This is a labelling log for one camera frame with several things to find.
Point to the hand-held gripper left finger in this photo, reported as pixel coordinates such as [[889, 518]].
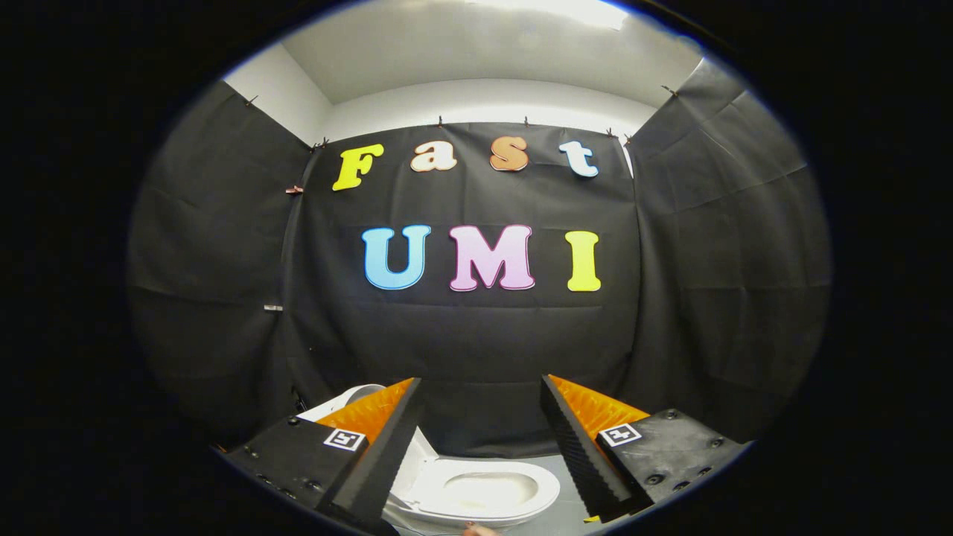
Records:
[[376, 469]]

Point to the black backdrop cloth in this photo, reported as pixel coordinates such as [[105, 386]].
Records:
[[484, 342]]

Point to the white toilet seat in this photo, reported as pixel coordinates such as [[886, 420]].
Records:
[[549, 491]]

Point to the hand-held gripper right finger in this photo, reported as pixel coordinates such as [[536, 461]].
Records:
[[577, 461]]

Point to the white toilet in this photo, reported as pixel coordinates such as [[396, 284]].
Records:
[[488, 491]]

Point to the white toilet lid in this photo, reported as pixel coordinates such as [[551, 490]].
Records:
[[423, 458]]

